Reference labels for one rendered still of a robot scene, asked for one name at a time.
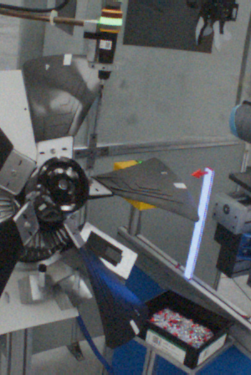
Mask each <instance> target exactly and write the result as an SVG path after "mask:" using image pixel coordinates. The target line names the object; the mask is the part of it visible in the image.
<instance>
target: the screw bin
mask: <svg viewBox="0 0 251 375"><path fill-rule="evenodd" d="M143 303H144V304H145V305H147V306H148V310H149V316H152V315H154V314H155V313H157V312H158V311H159V310H162V309H164V308H166V307H169V308H170V309H173V310H174V311H176V312H179V314H181V315H182V316H185V317H186V318H188V319H189V320H191V319H192V320H193V321H195V322H196V323H198V324H200V325H202V326H203V327H206V328H207V329H210V331H213V332H215V333H217V334H215V335H214V336H212V337H210V338H208V339H207V341H206V342H204V343H203V344H202V345H201V346H200V347H194V346H192V345H191V344H189V343H186V342H185V341H183V340H182V339H180V338H178V337H177V336H175V335H172V334H171V333H170V332H169V331H165V330H164V329H163V328H161V327H160V326H157V325H155V324H154V323H152V322H149V321H148V320H147V321H146V324H145V325H144V327H143V328H142V329H141V331H140V333H139V334H137V335H136V336H138V337H139V338H140V339H143V340H144V341H145V342H147V343H148V344H151V345H152V346H154V347H155V348H157V349H159V350H160V351H162V352H164V353H166V354H167V355H168V356H169V357H173V358H174V359H176V360H177V361H178V362H180V363H182V364H183V365H185V366H186V367H189V368H190V369H192V370H193V369H194V368H195V367H197V366H198V365H199V364H201V363H202V362H203V361H204V360H206V359H207V358H208V357H210V356H212V354H213V353H215V351H217V349H219V348H220V347H223V346H224V345H225V343H226V342H227V339H228V334H229V332H230V330H231V326H232V325H233V323H234V321H231V320H229V319H227V318H226V317H224V316H222V315H219V314H218V313H217V312H215V311H212V310H210V309H208V308H206V307H205V306H202V305H201V304H198V303H196V301H193V300H190V299H188V298H186V296H184V295H180V294H178V293H177V292H175V291H172V290H171V289H167V290H165V291H163V292H162V293H161V294H159V295H155V296H153V297H152V298H150V299H149V300H147V301H144V302H143ZM149 316H148V317H149Z"/></svg>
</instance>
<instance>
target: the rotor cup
mask: <svg viewBox="0 0 251 375"><path fill-rule="evenodd" d="M37 170H38V172H37V173H36V174H35V175H33V174H34V173H35V172H36V171H37ZM32 175H33V176H32ZM61 179H64V180H66V181H67V183H68V187H67V188H66V189H62V188H60V187H59V180H61ZM89 195H90V181H89V179H88V176H87V174H86V172H85V170H84V168H82V166H81V165H80V164H79V163H77V161H75V160H74V159H72V158H69V157H65V156H61V157H52V158H49V159H48V160H46V161H45V162H43V163H42V164H41V166H40V167H39V168H37V169H36V168H34V169H33V171H32V172H31V174H30V175H29V178H28V180H27V181H26V183H25V184H24V186H23V188H22V189H21V191H20V194H19V195H18V196H16V195H13V206H14V209H15V211H16V212H17V211H18V210H19V209H20V208H21V207H22V206H23V205H24V204H25V203H26V202H27V201H28V200H29V199H30V202H32V204H33V209H34V212H35V214H36V218H37V220H38V231H37V232H40V233H41V234H50V233H52V232H55V231H57V230H59V229H61V228H63V225H62V223H61V222H62V221H65V220H66V219H68V218H71V216H70V215H72V214H74V213H76V212H78V211H79V210H80V209H82V207H84V205H85V204H86V202H87V199H88V197H89ZM43 204H44V205H45V206H46V207H45V208H43V210H40V209H39V208H40V207H41V205H43Z"/></svg>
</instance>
